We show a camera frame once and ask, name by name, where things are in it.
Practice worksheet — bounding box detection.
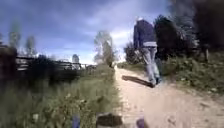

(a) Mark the pale birch tree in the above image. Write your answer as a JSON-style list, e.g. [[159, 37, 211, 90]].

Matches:
[[92, 30, 117, 67]]

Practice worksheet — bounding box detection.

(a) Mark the person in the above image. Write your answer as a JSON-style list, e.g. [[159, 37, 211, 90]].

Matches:
[[132, 17, 165, 86]]

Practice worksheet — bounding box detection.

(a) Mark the pale dirt path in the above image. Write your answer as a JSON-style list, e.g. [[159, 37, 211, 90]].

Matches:
[[113, 65, 224, 128]]

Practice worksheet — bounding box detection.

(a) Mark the robot's own part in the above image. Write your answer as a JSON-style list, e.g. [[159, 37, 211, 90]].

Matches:
[[71, 115, 81, 128], [135, 117, 147, 128]]

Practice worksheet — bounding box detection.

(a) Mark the green grass and weeds verge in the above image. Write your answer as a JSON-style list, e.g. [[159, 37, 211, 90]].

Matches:
[[0, 63, 122, 128]]

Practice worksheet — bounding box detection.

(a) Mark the dark row of trees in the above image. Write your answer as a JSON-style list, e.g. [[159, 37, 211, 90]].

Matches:
[[123, 0, 224, 65]]

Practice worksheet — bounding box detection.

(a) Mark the green bushy verge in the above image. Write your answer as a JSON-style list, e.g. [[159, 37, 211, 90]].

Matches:
[[117, 49, 224, 95]]

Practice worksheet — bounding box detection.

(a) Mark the group of thin trees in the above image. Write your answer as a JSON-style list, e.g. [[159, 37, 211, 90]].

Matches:
[[7, 22, 38, 58]]

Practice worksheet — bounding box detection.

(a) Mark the dark bush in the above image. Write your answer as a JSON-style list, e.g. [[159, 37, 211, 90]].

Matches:
[[0, 45, 18, 88]]

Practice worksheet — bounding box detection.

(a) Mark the wooden rail fence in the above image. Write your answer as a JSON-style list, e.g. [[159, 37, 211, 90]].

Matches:
[[14, 55, 98, 74]]

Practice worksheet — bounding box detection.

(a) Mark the post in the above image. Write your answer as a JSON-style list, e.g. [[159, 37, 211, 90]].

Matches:
[[204, 47, 210, 63]]

